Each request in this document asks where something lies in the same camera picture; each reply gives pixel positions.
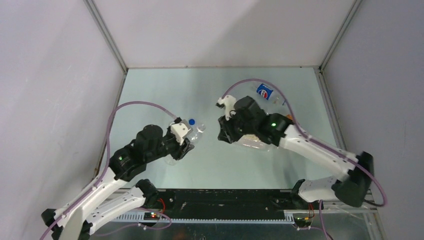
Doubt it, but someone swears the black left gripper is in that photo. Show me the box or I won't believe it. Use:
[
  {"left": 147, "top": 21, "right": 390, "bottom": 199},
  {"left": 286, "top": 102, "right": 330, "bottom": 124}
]
[{"left": 146, "top": 123, "right": 195, "bottom": 162}]

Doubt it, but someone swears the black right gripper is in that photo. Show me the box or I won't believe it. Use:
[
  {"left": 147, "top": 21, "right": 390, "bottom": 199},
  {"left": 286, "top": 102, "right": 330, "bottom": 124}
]
[{"left": 218, "top": 109, "right": 257, "bottom": 144}]

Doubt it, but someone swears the clear unlabelled plastic bottle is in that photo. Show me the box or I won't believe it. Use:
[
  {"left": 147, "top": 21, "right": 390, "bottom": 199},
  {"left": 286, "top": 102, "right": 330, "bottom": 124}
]
[{"left": 164, "top": 117, "right": 206, "bottom": 166}]

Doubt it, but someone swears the cream label clear bottle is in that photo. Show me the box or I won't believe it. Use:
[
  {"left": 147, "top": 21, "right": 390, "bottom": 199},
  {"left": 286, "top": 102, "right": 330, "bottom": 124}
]
[{"left": 234, "top": 134, "right": 277, "bottom": 152}]

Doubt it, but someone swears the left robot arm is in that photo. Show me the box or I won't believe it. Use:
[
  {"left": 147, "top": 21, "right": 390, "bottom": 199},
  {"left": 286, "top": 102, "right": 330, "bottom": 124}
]
[{"left": 41, "top": 119, "right": 195, "bottom": 240}]

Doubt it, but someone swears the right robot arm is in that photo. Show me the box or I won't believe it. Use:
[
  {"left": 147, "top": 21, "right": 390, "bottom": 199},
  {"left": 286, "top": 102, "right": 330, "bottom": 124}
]
[{"left": 216, "top": 95, "right": 374, "bottom": 209}]

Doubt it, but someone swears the Pepsi bottle blue label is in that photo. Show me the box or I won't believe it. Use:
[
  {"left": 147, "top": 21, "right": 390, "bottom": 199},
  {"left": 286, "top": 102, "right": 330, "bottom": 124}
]
[{"left": 249, "top": 81, "right": 286, "bottom": 106}]

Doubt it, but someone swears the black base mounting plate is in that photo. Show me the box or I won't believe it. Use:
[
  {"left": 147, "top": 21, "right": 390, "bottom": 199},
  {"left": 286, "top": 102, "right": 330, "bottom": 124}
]
[{"left": 127, "top": 188, "right": 324, "bottom": 221}]

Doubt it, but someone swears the left controller board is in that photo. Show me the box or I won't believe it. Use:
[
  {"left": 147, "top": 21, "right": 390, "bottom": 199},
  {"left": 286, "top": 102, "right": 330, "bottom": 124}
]
[{"left": 143, "top": 212, "right": 162, "bottom": 221}]

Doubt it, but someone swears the controller board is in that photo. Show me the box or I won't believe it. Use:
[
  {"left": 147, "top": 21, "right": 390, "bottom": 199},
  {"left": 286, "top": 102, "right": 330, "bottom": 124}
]
[
  {"left": 143, "top": 212, "right": 162, "bottom": 221},
  {"left": 293, "top": 217, "right": 314, "bottom": 231}
]

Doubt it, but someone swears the right controller board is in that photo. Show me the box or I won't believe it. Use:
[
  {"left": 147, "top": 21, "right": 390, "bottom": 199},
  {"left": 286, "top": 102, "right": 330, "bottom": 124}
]
[{"left": 293, "top": 217, "right": 314, "bottom": 231}]

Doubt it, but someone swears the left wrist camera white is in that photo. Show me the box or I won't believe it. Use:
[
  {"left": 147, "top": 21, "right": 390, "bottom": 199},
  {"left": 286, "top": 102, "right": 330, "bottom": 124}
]
[{"left": 170, "top": 119, "right": 193, "bottom": 146}]

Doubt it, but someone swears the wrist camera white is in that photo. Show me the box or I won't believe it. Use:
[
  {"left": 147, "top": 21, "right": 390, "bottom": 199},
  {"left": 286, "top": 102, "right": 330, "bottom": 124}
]
[
  {"left": 215, "top": 95, "right": 237, "bottom": 121},
  {"left": 170, "top": 119, "right": 193, "bottom": 146}
]

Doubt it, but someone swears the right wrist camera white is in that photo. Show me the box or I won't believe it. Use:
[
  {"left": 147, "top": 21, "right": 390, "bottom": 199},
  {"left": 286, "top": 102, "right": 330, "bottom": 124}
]
[{"left": 215, "top": 95, "right": 237, "bottom": 121}]

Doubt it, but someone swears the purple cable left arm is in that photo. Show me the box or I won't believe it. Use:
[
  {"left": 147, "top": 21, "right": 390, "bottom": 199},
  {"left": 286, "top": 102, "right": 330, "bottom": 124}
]
[{"left": 39, "top": 100, "right": 178, "bottom": 240}]

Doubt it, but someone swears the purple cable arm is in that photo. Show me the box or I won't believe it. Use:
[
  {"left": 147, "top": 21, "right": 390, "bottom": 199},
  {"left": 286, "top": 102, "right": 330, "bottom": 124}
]
[
  {"left": 39, "top": 100, "right": 178, "bottom": 240},
  {"left": 221, "top": 78, "right": 388, "bottom": 208}
]

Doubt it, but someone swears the white slotted cable duct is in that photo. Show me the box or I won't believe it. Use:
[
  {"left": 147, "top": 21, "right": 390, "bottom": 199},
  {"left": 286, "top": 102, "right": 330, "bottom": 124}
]
[{"left": 111, "top": 211, "right": 294, "bottom": 224}]

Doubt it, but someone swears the grey aluminium frame rail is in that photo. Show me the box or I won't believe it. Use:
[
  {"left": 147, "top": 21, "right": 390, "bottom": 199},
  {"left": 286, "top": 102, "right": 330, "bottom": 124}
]
[{"left": 313, "top": 67, "right": 388, "bottom": 240}]

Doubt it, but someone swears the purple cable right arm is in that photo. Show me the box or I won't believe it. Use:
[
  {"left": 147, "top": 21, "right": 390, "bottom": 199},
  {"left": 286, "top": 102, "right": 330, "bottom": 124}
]
[{"left": 221, "top": 78, "right": 388, "bottom": 208}]

